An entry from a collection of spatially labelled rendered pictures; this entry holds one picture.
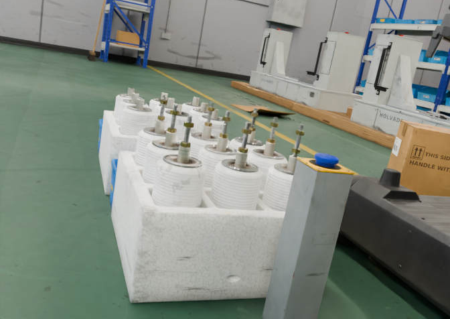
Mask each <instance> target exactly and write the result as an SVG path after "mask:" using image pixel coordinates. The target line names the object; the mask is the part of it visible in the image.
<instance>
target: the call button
mask: <svg viewBox="0 0 450 319"><path fill-rule="evenodd" d="M314 159H315V160H316V162H315V163H317V164H319V165H321V166H326V167H331V168H333V167H335V165H336V164H338V162H339V159H338V158H337V157H336V156H334V155H330V154H326V153H316V154H315V156H314Z"/></svg>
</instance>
